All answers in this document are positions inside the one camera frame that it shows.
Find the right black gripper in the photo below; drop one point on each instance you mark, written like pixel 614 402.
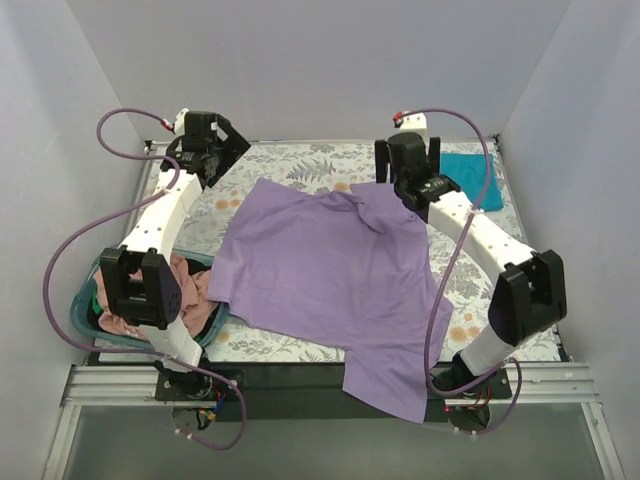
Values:
pixel 406 145

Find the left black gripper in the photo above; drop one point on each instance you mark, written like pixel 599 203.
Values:
pixel 232 148

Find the purple t shirt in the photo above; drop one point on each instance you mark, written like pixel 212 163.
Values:
pixel 340 269

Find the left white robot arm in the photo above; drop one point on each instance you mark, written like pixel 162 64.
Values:
pixel 139 283

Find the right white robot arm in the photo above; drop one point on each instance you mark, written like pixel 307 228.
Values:
pixel 529 293

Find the folded teal t shirt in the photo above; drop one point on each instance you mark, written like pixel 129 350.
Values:
pixel 469 172

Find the floral tablecloth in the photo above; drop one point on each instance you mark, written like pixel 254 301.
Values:
pixel 322 167

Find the pink t shirt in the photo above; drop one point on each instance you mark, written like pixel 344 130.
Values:
pixel 195 308

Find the green garment in basket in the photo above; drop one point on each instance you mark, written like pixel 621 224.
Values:
pixel 95 306

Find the teal plastic basket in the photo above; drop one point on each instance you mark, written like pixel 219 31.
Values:
pixel 87 324

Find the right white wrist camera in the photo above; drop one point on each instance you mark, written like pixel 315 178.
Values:
pixel 405 122

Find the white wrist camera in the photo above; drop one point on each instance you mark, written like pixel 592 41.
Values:
pixel 176 126
pixel 405 122

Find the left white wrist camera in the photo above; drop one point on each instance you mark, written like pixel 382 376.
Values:
pixel 176 126

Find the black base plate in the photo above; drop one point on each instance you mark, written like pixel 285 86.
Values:
pixel 287 391

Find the aluminium frame rail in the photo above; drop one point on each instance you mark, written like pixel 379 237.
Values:
pixel 557 383

